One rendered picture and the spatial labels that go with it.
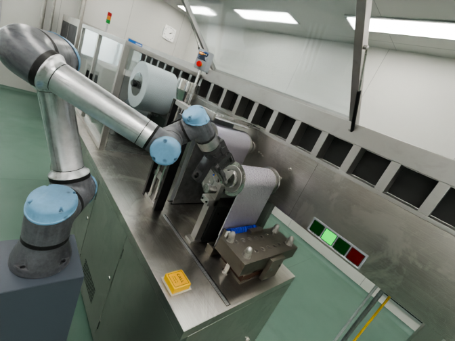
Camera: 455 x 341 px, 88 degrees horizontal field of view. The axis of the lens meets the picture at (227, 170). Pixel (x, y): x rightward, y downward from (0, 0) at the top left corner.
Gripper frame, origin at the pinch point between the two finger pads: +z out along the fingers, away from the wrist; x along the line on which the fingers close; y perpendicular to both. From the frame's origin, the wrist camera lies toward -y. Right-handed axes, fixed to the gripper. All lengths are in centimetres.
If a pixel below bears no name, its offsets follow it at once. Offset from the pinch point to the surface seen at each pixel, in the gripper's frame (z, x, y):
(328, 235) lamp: 31, -36, 20
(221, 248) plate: 15.7, -13.4, -17.9
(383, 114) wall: 154, 43, 237
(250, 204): 17.4, -6.6, 4.8
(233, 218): 16.2, -6.6, -5.6
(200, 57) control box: -24, 54, 37
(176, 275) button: 5.0, -14.9, -35.7
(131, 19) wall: 39, 550, 150
